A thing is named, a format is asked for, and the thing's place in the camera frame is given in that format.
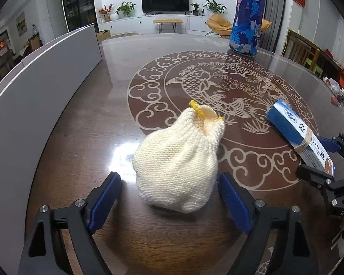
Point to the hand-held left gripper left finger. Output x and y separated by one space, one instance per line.
103 203

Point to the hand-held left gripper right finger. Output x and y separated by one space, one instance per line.
235 203

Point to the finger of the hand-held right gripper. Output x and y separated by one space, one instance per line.
331 144
315 176

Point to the blue and white box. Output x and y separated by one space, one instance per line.
289 120

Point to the cream knit pouch yellow trim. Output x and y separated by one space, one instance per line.
175 163

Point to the tan rubber band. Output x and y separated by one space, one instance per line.
304 141

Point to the wooden dining chair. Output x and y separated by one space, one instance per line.
301 48

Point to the grey partition board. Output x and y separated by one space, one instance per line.
31 106

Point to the grey curtain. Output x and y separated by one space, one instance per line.
275 14

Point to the blue patterned cylinder pack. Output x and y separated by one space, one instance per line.
248 17

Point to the orange lounge chair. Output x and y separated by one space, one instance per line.
218 24

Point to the cardboard box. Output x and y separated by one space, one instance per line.
103 35

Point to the large leafy potted plant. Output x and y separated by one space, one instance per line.
215 6

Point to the white television console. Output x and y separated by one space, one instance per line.
143 24

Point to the red window poster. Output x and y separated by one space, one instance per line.
2 48

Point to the red flower bouquet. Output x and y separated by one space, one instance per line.
106 11

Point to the small potted plant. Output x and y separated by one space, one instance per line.
195 8

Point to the wooden bench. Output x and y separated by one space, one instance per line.
167 21

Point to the green potted plant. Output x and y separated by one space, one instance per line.
126 8

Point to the dark glass display cabinet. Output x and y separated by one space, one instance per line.
78 3

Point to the black television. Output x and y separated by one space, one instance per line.
165 2

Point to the framed wall painting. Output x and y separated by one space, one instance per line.
21 24

